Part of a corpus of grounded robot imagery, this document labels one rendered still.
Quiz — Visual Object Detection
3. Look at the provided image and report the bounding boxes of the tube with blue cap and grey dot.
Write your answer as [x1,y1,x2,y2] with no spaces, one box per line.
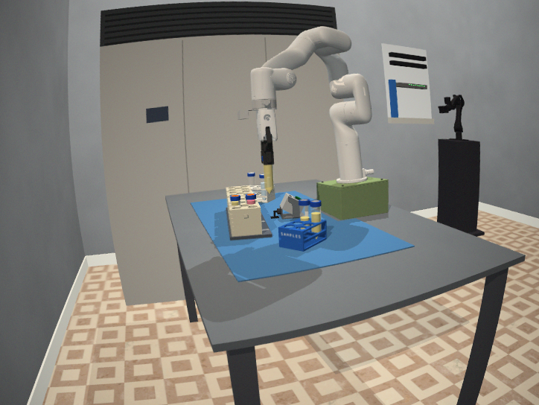
[299,199,310,221]

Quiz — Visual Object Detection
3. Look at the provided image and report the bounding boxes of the blue tube rack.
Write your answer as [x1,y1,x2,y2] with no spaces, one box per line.
[278,219,327,251]

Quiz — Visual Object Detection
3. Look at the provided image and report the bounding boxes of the beige tube rack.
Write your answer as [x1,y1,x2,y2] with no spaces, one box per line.
[250,185,275,203]

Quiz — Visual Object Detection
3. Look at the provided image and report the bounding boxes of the blue bench mat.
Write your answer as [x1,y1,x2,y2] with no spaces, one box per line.
[191,191,414,282]

